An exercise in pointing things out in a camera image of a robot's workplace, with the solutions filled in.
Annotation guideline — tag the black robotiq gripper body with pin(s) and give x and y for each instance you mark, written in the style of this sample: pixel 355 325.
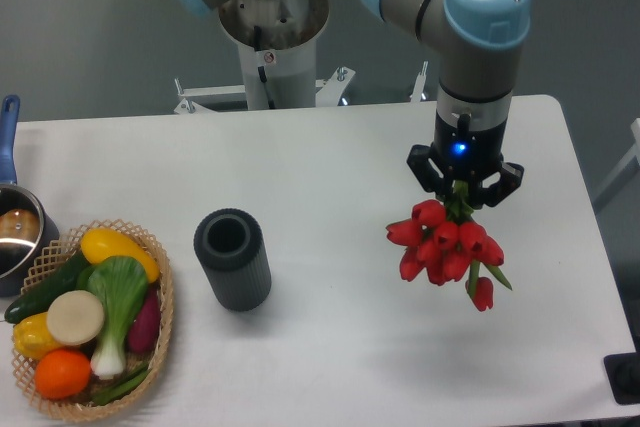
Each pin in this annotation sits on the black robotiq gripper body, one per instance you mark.
pixel 470 157

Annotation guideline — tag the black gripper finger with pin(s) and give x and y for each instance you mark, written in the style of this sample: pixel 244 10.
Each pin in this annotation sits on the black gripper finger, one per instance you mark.
pixel 421 163
pixel 510 177

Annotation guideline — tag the red tulip bouquet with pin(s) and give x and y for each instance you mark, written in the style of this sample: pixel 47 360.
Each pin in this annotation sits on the red tulip bouquet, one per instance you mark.
pixel 442 240

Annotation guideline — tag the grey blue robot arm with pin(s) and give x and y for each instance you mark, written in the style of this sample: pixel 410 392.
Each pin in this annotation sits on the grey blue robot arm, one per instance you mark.
pixel 479 43

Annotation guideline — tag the dark grey ribbed vase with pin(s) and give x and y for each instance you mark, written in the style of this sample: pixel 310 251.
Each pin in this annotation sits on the dark grey ribbed vase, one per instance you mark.
pixel 230 247

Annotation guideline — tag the black device at edge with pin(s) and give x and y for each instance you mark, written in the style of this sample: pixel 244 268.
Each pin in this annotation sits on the black device at edge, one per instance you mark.
pixel 623 375

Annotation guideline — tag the green bok choy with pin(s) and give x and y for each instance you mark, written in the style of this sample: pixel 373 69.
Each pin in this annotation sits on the green bok choy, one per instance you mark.
pixel 120 283

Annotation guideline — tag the purple sweet potato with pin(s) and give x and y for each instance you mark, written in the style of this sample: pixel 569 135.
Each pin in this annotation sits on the purple sweet potato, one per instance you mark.
pixel 144 331

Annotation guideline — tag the green bean pods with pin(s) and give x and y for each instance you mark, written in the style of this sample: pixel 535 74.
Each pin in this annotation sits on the green bean pods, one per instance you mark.
pixel 122 387

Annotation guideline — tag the dark green cucumber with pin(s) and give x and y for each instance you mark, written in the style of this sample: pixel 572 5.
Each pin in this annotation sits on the dark green cucumber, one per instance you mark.
pixel 40 297

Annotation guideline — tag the woven wicker basket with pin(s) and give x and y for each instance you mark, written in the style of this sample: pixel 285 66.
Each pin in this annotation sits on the woven wicker basket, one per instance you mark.
pixel 79 408

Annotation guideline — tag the orange fruit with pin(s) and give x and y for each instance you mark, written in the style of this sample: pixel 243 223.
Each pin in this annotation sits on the orange fruit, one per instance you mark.
pixel 62 373

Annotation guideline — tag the white metal mounting frame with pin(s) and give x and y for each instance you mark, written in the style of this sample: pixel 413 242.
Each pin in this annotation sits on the white metal mounting frame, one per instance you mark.
pixel 268 93

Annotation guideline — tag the white frame at right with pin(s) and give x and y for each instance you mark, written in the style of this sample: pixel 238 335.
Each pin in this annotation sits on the white frame at right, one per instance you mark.
pixel 620 175

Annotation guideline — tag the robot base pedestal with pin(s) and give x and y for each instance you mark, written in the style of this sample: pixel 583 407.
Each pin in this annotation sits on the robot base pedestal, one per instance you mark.
pixel 277 35

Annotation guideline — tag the blue handled saucepan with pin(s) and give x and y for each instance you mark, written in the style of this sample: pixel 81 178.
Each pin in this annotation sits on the blue handled saucepan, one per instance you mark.
pixel 26 228

